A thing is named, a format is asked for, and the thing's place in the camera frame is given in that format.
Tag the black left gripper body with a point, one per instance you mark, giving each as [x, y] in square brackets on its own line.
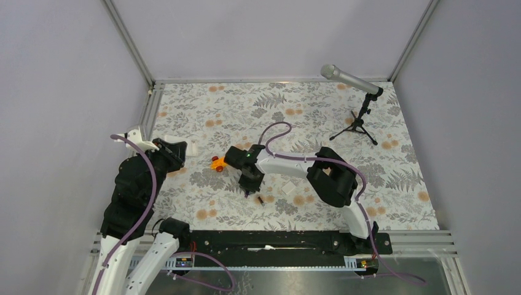
[166, 158]

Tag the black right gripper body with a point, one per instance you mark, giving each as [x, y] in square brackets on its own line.
[252, 184]

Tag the white remote control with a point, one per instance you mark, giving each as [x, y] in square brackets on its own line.
[191, 148]

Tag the black battery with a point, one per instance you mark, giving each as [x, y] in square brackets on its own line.
[261, 202]

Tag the white battery cover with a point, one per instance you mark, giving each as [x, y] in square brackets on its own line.
[288, 188]

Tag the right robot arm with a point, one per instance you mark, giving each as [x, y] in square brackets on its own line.
[336, 182]

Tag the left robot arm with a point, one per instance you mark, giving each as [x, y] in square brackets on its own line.
[136, 187]

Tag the orange toy car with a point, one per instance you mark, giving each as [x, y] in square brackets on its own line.
[218, 164]

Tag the floral patterned table mat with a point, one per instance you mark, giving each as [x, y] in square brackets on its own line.
[295, 117]

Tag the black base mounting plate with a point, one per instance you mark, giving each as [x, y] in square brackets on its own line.
[275, 250]

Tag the black microphone tripod stand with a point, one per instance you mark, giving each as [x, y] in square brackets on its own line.
[357, 125]

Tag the silver microphone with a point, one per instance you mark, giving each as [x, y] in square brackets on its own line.
[333, 73]

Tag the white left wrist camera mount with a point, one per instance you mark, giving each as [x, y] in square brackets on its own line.
[136, 135]

